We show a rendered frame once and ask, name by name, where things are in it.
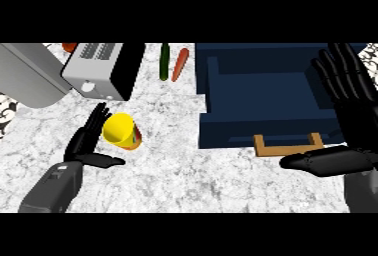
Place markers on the dark blue open drawer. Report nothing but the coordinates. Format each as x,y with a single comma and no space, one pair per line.
266,110

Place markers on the yellow cup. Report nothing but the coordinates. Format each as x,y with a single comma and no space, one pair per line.
121,130

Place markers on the orange carrot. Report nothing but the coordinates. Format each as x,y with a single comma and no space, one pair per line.
178,65

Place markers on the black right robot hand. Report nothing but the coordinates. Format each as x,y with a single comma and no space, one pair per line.
351,110

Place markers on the red vegetable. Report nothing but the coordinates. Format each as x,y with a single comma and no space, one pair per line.
69,47

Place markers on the green cucumber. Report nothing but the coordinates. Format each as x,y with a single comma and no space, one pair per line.
164,61

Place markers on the grey and black toaster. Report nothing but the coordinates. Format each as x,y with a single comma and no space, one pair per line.
103,70

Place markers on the large grey appliance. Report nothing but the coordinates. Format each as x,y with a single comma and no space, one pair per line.
29,75

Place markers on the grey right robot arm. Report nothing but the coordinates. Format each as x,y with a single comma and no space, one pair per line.
362,191

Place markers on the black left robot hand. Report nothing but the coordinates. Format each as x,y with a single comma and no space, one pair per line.
84,140

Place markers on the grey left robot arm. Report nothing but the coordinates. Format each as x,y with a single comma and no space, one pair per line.
51,188

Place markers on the dark blue cabinet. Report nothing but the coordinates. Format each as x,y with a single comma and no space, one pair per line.
260,55

